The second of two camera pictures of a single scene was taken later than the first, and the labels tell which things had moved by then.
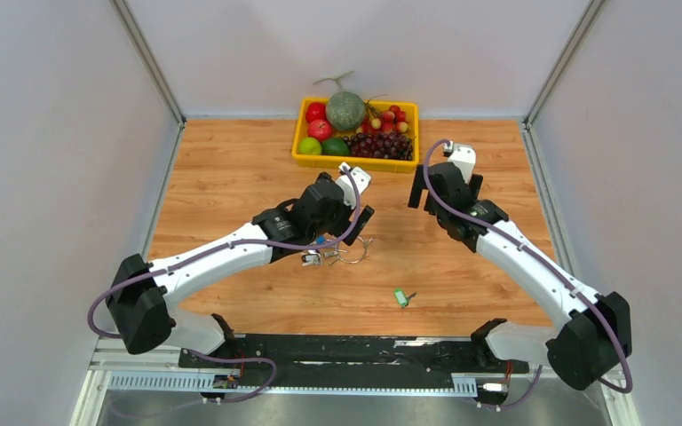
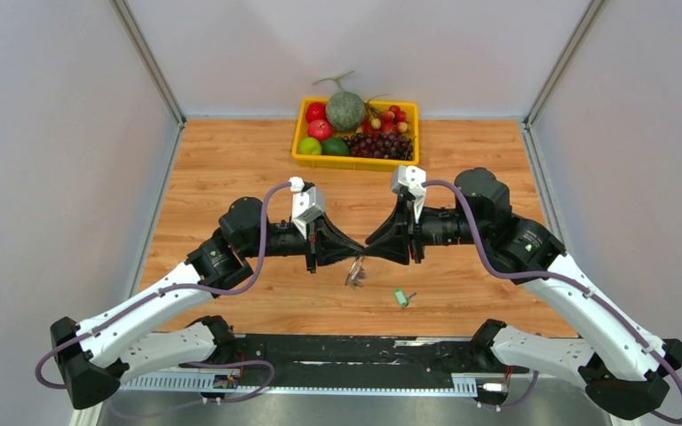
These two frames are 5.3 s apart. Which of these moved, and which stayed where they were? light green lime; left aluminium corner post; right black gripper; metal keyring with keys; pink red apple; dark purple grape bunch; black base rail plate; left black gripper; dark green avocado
Moved: metal keyring with keys; left black gripper; right black gripper
Stayed: dark purple grape bunch; light green lime; pink red apple; black base rail plate; left aluminium corner post; dark green avocado
